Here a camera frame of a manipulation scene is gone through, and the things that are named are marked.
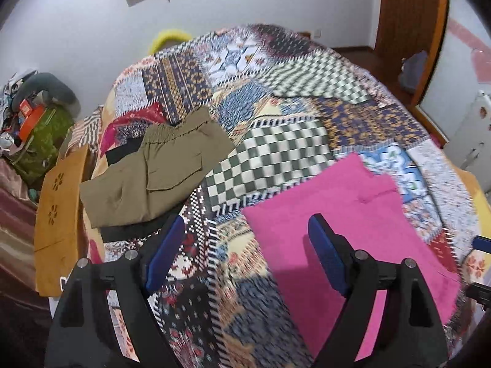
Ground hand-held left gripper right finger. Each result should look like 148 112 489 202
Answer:
308 213 450 368

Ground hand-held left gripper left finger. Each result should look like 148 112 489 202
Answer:
44 214 187 368

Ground pink towel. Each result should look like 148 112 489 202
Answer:
242 152 461 363

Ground olive green pants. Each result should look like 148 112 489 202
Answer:
80 106 235 228

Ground wooden lap table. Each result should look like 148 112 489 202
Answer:
34 145 91 297

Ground black cloth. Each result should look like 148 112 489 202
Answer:
100 138 181 243

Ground patchwork printed blanket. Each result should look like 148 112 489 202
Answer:
88 23 491 368

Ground red patterned cloth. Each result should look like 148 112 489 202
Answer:
100 102 169 154

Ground striped orange cloth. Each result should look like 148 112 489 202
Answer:
63 105 104 154

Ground pink striped curtain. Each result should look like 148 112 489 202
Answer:
0 157 40 296

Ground green patterned bag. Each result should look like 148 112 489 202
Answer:
11 103 76 185

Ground grey hanging cloth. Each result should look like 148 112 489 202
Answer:
398 50 429 93

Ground orange box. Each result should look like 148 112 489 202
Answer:
17 100 47 142

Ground grey neck pillow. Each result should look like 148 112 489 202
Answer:
11 73 81 114

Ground yellow foam hoop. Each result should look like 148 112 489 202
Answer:
148 28 193 53

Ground pile of white bags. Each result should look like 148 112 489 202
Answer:
0 69 37 101

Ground wooden door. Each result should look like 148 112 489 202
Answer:
374 0 450 146
381 0 442 53

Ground pink wall decoration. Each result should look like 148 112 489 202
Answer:
449 19 491 85

